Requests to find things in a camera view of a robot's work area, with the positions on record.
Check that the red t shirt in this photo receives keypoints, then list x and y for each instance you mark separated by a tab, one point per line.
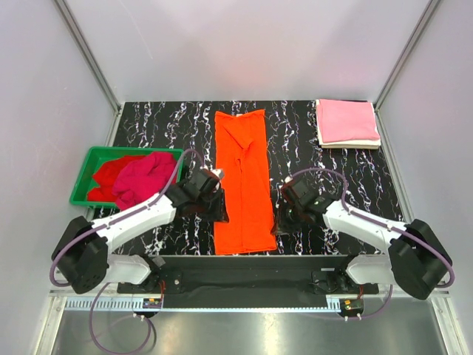
106	176

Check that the orange t shirt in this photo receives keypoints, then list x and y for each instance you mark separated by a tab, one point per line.
242	154

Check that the right aluminium corner post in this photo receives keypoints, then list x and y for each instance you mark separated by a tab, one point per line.
412	42

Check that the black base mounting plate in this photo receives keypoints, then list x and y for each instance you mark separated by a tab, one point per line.
249	282

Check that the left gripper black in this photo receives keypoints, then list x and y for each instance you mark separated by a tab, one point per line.
220	214

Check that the aluminium corner post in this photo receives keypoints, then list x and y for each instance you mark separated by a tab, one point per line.
412	42
81	42

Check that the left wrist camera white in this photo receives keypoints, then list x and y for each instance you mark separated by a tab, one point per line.
218	173

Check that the black marble pattern mat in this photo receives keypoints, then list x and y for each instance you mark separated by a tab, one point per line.
292	144

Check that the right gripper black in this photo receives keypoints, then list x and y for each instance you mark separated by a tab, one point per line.
281	226

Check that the magenta t shirt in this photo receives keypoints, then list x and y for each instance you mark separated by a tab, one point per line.
143	178

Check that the left aluminium corner post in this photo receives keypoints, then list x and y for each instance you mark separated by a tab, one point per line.
81	42

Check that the aluminium frame rail front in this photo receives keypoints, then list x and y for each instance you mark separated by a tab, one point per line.
111	303

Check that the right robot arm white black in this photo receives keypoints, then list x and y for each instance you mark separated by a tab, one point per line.
411	256

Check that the green plastic bin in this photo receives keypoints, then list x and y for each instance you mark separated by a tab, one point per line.
95	158

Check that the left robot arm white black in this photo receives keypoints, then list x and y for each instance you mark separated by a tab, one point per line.
85	255

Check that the cream folded t shirt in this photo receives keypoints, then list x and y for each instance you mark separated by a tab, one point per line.
351	145

